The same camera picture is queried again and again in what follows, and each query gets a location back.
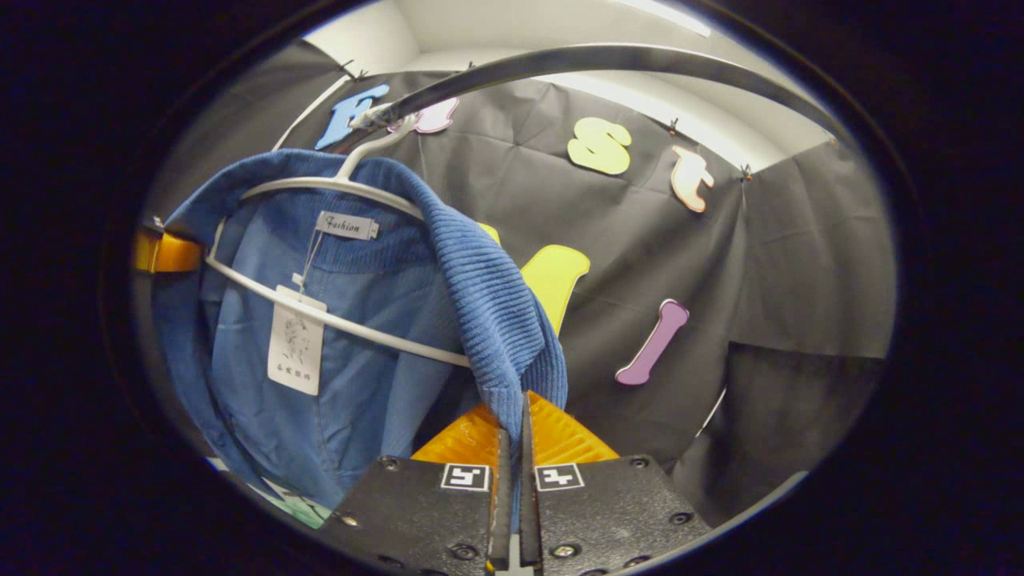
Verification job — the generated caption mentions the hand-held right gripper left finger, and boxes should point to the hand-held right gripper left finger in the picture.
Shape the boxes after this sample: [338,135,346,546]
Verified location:
[320,404,513,576]

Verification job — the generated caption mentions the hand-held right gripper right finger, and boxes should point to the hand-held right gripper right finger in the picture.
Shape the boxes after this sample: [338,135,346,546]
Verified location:
[520,390,713,576]

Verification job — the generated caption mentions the white clothes hanger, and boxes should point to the white clothes hanger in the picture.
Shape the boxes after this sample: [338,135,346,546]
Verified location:
[204,112,473,369]

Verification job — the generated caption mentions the green laundry hamper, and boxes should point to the green laundry hamper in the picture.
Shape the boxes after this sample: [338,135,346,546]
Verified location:
[254,478,334,530]

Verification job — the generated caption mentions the blue knit garment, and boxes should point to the blue knit garment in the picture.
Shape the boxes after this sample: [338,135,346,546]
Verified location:
[152,148,569,529]

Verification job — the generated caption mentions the black clothes rack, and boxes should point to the black clothes rack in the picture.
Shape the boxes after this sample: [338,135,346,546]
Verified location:
[320,44,850,154]

